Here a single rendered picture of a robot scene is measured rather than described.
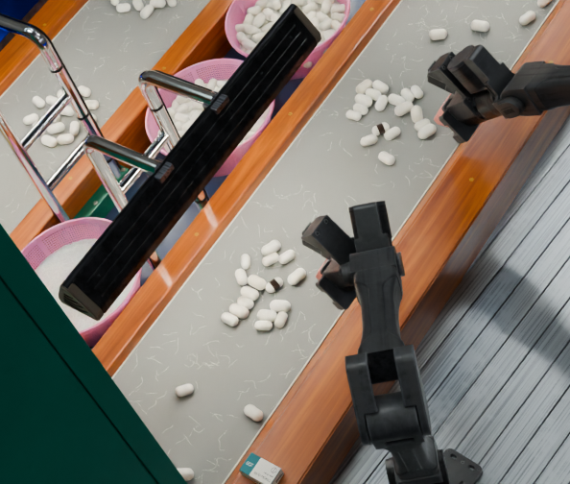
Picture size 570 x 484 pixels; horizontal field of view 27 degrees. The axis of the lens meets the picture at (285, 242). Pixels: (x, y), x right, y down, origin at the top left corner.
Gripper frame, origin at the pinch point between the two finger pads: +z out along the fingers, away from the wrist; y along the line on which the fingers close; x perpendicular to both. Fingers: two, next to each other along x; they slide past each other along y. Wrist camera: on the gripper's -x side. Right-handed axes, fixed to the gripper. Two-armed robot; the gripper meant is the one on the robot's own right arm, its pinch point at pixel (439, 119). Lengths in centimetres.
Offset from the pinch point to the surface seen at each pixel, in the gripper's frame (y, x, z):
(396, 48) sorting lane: -18.1, -8.4, 21.1
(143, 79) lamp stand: 32, -44, 6
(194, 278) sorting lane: 45, -12, 25
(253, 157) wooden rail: 18.4, -16.4, 26.6
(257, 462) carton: 70, 7, -4
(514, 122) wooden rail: -8.2, 10.5, -4.7
